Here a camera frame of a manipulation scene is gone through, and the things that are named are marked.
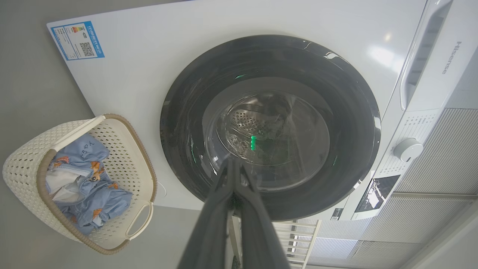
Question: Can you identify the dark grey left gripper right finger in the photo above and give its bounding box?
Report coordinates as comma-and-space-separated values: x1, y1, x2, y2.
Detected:
233, 161, 292, 269

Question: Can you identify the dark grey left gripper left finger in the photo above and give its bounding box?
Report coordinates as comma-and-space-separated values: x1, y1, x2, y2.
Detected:
177, 159, 239, 269

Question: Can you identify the blue cartoon print garment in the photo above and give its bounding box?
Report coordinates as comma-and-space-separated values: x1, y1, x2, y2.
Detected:
54, 133, 111, 176
47, 164, 133, 235

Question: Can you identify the dark round washer door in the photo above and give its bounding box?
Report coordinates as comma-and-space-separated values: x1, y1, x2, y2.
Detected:
160, 35, 381, 222

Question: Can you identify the white washer control knob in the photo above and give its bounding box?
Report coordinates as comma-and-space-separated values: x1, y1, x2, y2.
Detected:
393, 138, 424, 162

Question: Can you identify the white front-load washing machine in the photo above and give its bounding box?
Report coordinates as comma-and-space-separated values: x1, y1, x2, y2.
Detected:
47, 0, 478, 222

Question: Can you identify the white slatted rack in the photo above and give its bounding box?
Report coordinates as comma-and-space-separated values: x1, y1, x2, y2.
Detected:
228, 217, 322, 269

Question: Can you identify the cream perforated laundry basket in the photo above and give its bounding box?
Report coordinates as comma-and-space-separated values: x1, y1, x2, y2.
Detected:
3, 114, 157, 255

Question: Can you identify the blue energy label sticker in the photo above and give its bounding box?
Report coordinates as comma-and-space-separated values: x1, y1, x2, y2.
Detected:
50, 21, 105, 61

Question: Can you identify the white detergent drawer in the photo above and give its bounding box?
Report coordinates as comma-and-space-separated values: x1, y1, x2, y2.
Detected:
400, 0, 478, 111

